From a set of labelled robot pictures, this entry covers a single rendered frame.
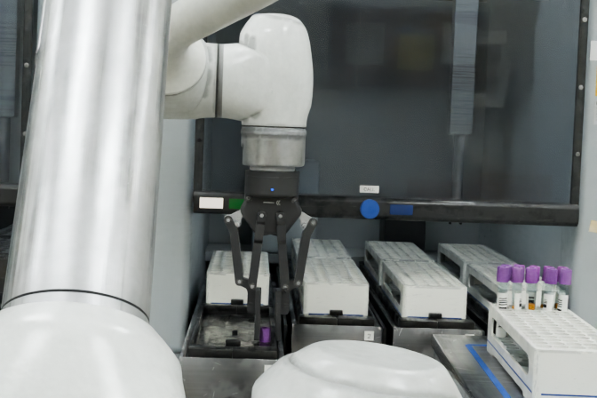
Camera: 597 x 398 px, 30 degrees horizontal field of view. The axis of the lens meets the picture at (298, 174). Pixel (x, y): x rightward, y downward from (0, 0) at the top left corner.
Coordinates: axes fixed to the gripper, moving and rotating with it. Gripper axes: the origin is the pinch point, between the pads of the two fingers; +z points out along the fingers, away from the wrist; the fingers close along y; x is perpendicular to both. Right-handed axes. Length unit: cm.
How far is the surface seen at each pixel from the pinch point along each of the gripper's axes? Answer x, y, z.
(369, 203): -16.7, -15.4, -14.6
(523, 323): 23.0, -30.3, -3.8
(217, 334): -3.8, 7.0, 3.8
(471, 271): -39, -36, -1
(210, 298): -21.8, 8.8, 1.6
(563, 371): 38.5, -30.9, -1.6
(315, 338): -11.5, -7.6, 5.5
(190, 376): 13.3, 9.8, 5.9
